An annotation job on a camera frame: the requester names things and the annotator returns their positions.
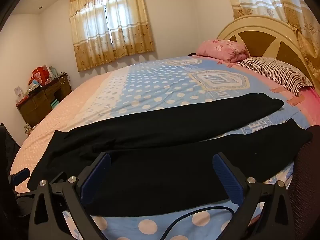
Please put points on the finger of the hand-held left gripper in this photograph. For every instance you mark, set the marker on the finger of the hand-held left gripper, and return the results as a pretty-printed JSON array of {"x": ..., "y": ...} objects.
[{"x": 21, "y": 175}]

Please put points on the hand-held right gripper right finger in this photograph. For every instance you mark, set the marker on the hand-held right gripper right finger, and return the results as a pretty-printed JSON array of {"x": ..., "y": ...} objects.
[{"x": 228, "y": 180}]

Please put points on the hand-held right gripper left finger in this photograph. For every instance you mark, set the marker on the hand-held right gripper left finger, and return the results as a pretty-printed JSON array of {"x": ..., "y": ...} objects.
[{"x": 96, "y": 177}]

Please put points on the black pants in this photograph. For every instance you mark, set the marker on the black pants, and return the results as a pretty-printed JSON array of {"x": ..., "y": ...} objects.
[{"x": 160, "y": 155}]

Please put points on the pink bed sheet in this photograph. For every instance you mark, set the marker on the pink bed sheet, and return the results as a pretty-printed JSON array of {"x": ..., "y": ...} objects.
[{"x": 62, "y": 110}]

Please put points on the dark wooden desk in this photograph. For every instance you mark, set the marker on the dark wooden desk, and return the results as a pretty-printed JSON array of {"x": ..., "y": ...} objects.
[{"x": 42, "y": 102}]

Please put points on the teal box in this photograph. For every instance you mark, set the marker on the teal box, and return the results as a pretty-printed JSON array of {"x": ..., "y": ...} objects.
[{"x": 54, "y": 103}]

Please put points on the red gift bag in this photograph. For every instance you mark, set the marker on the red gift bag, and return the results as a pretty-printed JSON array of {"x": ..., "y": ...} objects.
[{"x": 40, "y": 76}]

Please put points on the white paper bag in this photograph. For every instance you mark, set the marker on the white paper bag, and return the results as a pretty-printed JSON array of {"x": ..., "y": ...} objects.
[{"x": 50, "y": 70}]

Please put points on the bed with polka-dot sheet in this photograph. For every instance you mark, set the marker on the bed with polka-dot sheet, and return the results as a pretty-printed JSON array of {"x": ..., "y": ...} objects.
[{"x": 160, "y": 87}]

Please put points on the striped pillow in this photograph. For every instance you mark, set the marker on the striped pillow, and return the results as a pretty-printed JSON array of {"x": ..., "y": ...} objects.
[{"x": 277, "y": 72}]

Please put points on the pink floral pillow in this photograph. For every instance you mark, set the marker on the pink floral pillow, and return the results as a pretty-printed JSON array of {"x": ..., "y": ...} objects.
[{"x": 222, "y": 48}]

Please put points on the beige floral window curtain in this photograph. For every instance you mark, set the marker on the beige floral window curtain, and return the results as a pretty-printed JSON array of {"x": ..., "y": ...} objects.
[
  {"x": 110, "y": 30},
  {"x": 287, "y": 7}
]

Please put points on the cream and brown headboard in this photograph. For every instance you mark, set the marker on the cream and brown headboard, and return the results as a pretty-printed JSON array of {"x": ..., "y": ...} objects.
[{"x": 255, "y": 33}]

